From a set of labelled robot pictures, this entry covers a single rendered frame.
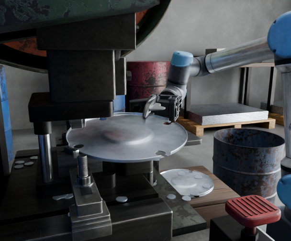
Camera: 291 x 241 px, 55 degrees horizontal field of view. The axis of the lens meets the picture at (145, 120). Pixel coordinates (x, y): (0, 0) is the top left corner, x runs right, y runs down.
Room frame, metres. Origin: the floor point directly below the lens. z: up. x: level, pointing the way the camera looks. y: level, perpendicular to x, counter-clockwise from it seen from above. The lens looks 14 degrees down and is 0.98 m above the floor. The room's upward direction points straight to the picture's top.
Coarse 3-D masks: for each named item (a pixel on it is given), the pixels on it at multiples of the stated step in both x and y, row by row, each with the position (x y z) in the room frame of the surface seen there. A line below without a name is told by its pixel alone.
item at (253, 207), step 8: (232, 200) 0.39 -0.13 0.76; (240, 200) 0.39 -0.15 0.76; (248, 200) 0.39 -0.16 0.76; (256, 200) 0.39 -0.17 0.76; (264, 200) 0.39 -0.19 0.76; (232, 208) 0.37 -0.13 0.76; (240, 208) 0.37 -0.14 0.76; (248, 208) 0.37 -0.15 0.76; (256, 208) 0.37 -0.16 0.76; (264, 208) 0.37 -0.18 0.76; (272, 208) 0.37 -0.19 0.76; (232, 216) 0.37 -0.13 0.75; (240, 216) 0.35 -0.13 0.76; (248, 216) 0.35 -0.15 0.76; (256, 216) 0.35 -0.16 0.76; (264, 216) 0.35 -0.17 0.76; (272, 216) 0.35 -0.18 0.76; (248, 224) 0.34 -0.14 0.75; (256, 224) 0.34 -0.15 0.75; (264, 224) 0.35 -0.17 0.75; (248, 232) 0.37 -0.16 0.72
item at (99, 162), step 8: (56, 136) 0.67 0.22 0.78; (56, 144) 0.61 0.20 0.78; (64, 144) 0.61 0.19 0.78; (56, 152) 0.62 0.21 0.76; (64, 152) 0.56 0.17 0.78; (64, 160) 0.53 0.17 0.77; (72, 160) 0.54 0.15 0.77; (88, 160) 0.55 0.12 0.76; (96, 160) 0.56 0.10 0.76; (64, 168) 0.53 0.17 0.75; (72, 168) 0.54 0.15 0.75; (96, 168) 0.56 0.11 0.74; (64, 176) 0.53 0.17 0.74
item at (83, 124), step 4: (72, 120) 0.59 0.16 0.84; (76, 120) 0.59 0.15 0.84; (80, 120) 0.60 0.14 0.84; (84, 120) 0.61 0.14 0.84; (72, 124) 0.59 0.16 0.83; (76, 124) 0.59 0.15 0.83; (80, 124) 0.60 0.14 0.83; (84, 124) 0.61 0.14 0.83; (72, 128) 0.59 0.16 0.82; (76, 128) 0.59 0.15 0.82
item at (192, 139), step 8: (192, 136) 0.67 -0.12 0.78; (192, 144) 0.64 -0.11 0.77; (152, 160) 0.63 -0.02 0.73; (120, 168) 0.62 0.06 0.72; (128, 168) 0.60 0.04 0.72; (136, 168) 0.61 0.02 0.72; (144, 168) 0.62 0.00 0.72; (152, 168) 0.63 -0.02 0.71; (152, 176) 0.63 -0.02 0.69; (152, 184) 0.63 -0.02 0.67
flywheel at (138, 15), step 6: (138, 12) 1.01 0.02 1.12; (144, 12) 1.02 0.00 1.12; (138, 18) 1.01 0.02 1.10; (12, 42) 0.88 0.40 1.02; (18, 42) 0.89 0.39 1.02; (24, 42) 0.89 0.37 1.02; (30, 42) 0.90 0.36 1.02; (36, 42) 0.90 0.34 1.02; (12, 48) 0.89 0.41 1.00; (18, 48) 0.88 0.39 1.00; (24, 48) 0.89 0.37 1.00; (30, 48) 0.90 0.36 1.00; (36, 48) 0.90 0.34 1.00; (36, 54) 0.90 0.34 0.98; (42, 54) 0.91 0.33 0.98
